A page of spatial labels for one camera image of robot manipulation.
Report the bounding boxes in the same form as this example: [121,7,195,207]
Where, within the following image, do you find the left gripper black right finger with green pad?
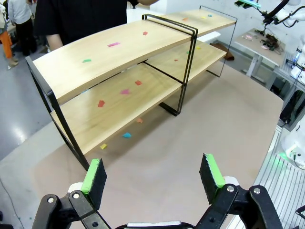
[195,153,284,229]

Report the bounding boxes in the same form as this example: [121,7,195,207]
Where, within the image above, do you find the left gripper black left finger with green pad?
[30,158,112,229]

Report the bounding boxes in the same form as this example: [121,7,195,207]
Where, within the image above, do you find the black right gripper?
[263,10,278,25]

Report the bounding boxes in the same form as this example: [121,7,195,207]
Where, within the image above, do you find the teal chenille duster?
[234,0,268,15]

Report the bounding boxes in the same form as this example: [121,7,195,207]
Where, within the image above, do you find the person right forearm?
[46,34,64,52]

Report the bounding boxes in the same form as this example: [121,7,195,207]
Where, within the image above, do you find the white desk with clutter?
[234,28,286,84]

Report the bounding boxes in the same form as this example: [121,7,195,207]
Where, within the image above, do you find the black controller box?
[279,90,305,125]

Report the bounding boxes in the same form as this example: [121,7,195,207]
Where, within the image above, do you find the bystander orange trousers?
[0,0,19,70]

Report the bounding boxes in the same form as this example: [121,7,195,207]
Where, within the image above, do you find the person torso black shirt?
[33,0,140,46]

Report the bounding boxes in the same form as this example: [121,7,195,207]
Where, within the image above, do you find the bystander white shirt black trousers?
[8,0,38,57]

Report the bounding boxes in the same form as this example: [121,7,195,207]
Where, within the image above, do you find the wooden two-tier shelf black frame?
[25,13,199,172]
[142,5,237,85]

